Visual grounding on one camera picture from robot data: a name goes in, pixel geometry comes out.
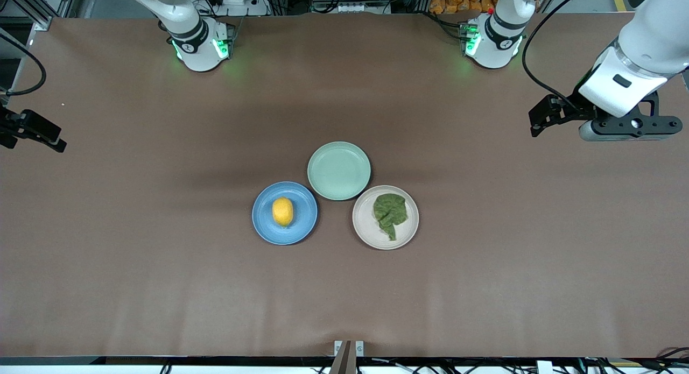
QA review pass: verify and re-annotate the metal table bracket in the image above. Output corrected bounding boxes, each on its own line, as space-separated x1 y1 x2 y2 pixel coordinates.
329 340 365 374

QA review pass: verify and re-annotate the aluminium frame post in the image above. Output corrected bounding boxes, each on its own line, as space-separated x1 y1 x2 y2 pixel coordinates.
0 0 81 31

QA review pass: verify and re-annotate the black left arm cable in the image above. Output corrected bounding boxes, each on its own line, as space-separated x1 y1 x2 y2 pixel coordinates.
521 0 603 110

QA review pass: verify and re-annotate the pale green plate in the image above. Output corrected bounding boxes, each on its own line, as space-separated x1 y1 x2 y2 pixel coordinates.
307 142 372 201

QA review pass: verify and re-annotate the beige plate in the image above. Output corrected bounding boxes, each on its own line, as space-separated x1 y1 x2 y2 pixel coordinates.
352 185 420 251

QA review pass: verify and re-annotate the green lettuce leaf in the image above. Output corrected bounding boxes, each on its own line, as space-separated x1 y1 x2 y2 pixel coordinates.
372 193 409 242

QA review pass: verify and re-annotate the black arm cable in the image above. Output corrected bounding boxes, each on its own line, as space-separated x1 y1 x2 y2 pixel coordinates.
521 0 603 110
0 34 47 97

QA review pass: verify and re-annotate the yellow lemon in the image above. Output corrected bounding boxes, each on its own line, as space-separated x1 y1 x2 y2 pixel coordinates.
272 197 294 228

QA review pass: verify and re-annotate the bag of oranges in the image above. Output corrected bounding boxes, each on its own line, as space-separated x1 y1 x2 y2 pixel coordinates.
429 0 498 15

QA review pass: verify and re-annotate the blue plate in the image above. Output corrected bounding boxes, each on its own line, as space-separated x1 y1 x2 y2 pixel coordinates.
252 181 318 246

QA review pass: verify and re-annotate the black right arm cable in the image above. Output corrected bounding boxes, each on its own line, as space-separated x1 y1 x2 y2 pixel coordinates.
0 34 47 97

